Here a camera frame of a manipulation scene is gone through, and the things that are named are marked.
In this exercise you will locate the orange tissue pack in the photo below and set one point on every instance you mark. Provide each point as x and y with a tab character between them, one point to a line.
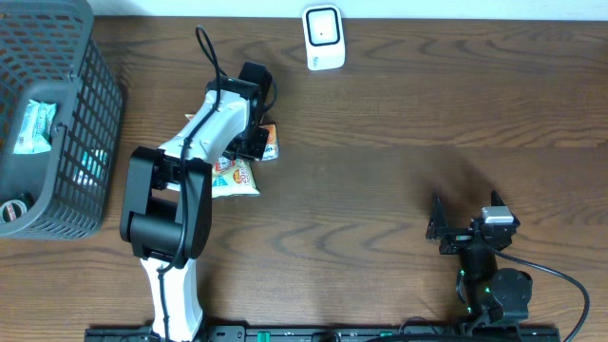
271	151

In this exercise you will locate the tape roll in basket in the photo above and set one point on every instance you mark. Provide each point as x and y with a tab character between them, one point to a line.
13	209

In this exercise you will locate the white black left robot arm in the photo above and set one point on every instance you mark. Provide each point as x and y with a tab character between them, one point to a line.
167	203

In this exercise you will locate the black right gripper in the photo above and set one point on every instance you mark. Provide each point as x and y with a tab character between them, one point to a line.
438	224

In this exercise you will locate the yellow snack bag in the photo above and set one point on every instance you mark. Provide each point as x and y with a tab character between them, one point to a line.
229	177

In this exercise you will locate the white barcode scanner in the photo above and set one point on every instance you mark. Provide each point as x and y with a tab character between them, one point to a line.
324	37

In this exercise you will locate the teal item behind basket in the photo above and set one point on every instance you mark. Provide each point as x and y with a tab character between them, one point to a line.
91	171

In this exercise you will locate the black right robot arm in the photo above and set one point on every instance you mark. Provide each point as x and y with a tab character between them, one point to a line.
494	297

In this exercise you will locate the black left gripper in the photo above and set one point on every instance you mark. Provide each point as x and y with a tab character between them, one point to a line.
257	153

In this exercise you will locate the green tissue pack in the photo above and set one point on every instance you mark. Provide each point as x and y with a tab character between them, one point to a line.
34	134

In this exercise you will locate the dark grey plastic basket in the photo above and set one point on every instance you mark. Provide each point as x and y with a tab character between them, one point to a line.
48	54

